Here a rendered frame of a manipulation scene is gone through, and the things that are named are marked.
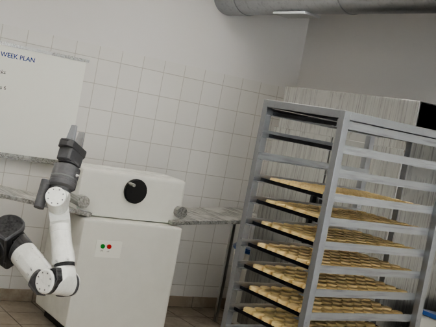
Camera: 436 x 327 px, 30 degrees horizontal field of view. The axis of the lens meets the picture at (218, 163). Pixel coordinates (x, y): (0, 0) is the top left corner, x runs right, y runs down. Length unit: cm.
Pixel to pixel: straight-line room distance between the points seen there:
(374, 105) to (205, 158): 210
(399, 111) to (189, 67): 227
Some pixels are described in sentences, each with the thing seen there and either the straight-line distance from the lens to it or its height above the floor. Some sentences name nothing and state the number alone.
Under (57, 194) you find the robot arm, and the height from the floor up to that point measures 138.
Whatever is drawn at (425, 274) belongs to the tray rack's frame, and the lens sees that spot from 344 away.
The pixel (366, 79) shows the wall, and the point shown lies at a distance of 694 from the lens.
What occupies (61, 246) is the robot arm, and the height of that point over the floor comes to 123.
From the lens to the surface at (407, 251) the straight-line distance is 337.
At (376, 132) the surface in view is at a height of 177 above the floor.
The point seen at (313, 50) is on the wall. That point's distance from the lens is 755.
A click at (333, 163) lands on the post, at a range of 296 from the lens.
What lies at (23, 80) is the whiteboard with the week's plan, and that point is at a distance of 637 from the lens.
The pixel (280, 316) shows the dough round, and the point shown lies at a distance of 338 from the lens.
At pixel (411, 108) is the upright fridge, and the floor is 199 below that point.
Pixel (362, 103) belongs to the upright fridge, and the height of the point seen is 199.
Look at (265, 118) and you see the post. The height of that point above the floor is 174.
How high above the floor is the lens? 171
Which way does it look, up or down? 3 degrees down
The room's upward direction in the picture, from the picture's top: 11 degrees clockwise
